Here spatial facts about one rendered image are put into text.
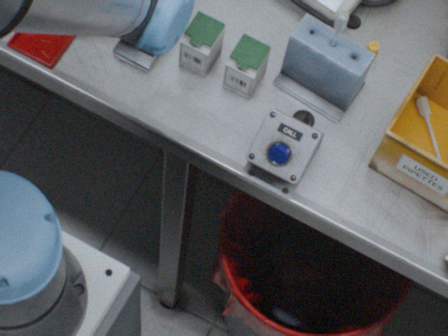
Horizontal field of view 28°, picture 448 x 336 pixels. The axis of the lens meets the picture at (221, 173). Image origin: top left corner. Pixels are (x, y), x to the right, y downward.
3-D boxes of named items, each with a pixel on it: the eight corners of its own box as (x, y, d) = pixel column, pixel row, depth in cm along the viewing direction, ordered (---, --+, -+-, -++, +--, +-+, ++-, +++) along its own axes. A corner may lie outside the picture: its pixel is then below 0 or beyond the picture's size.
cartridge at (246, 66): (221, 86, 116) (226, 59, 110) (238, 59, 118) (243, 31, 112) (248, 100, 116) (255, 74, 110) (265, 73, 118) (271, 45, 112)
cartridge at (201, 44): (178, 64, 117) (180, 36, 111) (195, 38, 119) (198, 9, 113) (205, 78, 117) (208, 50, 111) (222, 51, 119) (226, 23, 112)
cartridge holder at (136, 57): (112, 55, 117) (111, 40, 114) (147, 6, 121) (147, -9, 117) (148, 73, 116) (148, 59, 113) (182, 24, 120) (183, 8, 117)
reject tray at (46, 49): (7, 46, 116) (5, 43, 116) (36, 9, 119) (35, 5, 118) (51, 70, 115) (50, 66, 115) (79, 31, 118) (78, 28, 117)
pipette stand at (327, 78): (272, 84, 117) (283, 43, 108) (299, 47, 120) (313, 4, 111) (337, 124, 116) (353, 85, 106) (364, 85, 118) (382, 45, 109)
